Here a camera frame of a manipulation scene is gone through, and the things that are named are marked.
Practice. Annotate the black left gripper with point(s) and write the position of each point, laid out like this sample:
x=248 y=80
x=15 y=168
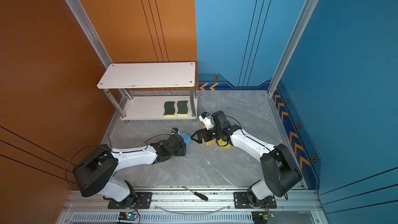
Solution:
x=183 y=149

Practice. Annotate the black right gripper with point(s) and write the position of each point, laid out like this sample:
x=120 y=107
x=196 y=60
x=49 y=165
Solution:
x=199 y=132

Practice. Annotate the blue sponge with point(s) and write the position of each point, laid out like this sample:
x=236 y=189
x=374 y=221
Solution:
x=186 y=137

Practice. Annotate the green yellow scouring sponge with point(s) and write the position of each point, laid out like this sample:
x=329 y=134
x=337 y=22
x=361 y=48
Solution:
x=169 y=109
x=182 y=108

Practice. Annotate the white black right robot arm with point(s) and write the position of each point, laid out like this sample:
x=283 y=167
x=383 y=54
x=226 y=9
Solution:
x=280 y=170

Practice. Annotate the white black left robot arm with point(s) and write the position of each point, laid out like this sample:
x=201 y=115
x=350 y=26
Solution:
x=94 y=174

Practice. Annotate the white two-tier shelf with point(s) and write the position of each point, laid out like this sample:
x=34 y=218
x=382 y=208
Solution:
x=120 y=78

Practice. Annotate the orange yellow sponge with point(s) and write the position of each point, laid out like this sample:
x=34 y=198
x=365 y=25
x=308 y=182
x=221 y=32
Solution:
x=209 y=142

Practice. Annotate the left green circuit board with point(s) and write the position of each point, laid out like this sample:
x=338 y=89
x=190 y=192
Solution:
x=128 y=217

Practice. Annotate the green circuit board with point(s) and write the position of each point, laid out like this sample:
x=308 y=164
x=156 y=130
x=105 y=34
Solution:
x=259 y=217
x=128 y=217

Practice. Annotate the right green circuit board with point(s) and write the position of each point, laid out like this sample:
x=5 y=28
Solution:
x=259 y=217

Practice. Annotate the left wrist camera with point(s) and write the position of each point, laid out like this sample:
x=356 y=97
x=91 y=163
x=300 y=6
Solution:
x=175 y=131

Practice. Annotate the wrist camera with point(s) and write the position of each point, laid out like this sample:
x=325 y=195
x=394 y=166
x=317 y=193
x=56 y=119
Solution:
x=175 y=131
x=207 y=120

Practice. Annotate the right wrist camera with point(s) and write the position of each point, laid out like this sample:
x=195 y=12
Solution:
x=207 y=120

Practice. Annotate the black handled screwdriver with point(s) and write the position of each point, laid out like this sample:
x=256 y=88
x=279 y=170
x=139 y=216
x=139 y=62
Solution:
x=199 y=195

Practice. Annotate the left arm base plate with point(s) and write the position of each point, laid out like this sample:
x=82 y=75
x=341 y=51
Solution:
x=138 y=200

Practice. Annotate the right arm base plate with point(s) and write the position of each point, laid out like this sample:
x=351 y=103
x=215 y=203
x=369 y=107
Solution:
x=248 y=200

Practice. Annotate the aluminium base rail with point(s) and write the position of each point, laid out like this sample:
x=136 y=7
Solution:
x=175 y=205

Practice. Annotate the right aluminium corner post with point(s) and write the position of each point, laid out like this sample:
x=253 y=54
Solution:
x=301 y=23

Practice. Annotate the aluminium corner post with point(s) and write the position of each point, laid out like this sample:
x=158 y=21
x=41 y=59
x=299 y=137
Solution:
x=301 y=23
x=81 y=16

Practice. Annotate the left aluminium corner post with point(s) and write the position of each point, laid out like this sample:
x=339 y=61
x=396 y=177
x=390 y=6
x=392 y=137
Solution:
x=81 y=16

